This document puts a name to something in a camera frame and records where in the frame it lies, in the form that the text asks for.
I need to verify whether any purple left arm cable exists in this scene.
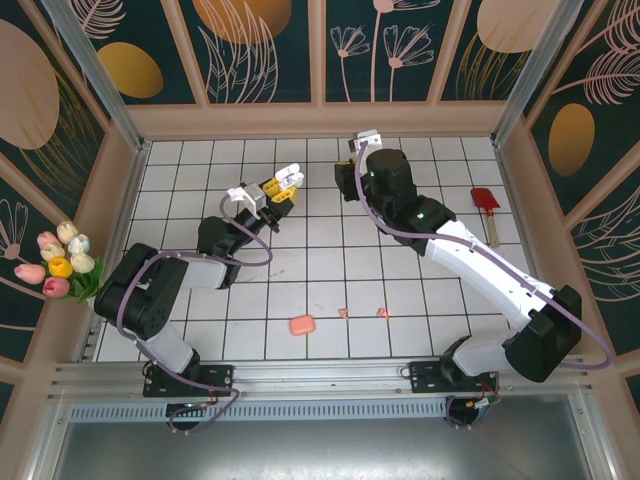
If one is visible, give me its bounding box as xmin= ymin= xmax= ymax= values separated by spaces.
xmin=115 ymin=193 xmax=274 ymax=434

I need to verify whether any aluminium corner post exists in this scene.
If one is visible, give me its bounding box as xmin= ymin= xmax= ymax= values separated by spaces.
xmin=39 ymin=0 xmax=151 ymax=154
xmin=492 ymin=0 xmax=586 ymax=146

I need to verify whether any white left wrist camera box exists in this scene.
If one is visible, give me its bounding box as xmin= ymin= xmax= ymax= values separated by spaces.
xmin=226 ymin=183 xmax=267 ymax=217

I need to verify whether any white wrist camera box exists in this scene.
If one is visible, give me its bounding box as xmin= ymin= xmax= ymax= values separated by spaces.
xmin=226 ymin=183 xmax=267 ymax=217
xmin=351 ymin=130 xmax=383 ymax=154

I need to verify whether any grey slotted cable duct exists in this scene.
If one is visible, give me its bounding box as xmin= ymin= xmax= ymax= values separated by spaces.
xmin=67 ymin=395 xmax=451 ymax=424

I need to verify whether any aluminium frame rail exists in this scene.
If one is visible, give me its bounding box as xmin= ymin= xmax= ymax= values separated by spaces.
xmin=47 ymin=353 xmax=596 ymax=402

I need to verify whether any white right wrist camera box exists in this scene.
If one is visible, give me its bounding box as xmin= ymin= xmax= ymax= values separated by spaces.
xmin=351 ymin=130 xmax=383 ymax=154

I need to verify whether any black round cable port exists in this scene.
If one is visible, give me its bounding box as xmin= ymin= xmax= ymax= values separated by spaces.
xmin=446 ymin=395 xmax=501 ymax=431
xmin=166 ymin=402 xmax=214 ymax=435

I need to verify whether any artificial tulip bouquet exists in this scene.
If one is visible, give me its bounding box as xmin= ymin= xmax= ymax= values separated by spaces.
xmin=13 ymin=220 xmax=106 ymax=305

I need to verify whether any red spatula wooden handle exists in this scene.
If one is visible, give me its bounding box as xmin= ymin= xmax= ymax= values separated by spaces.
xmin=470 ymin=187 xmax=502 ymax=248

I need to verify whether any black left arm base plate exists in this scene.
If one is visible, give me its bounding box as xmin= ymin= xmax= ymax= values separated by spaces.
xmin=143 ymin=363 xmax=235 ymax=399

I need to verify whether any pink earbud charging case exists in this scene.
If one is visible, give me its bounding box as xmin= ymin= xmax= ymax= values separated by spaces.
xmin=289 ymin=313 xmax=318 ymax=337

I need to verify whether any white earbud charging case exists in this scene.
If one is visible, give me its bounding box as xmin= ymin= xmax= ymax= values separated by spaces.
xmin=273 ymin=164 xmax=305 ymax=190

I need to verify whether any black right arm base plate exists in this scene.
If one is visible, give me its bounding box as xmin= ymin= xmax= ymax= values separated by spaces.
xmin=409 ymin=359 xmax=501 ymax=395

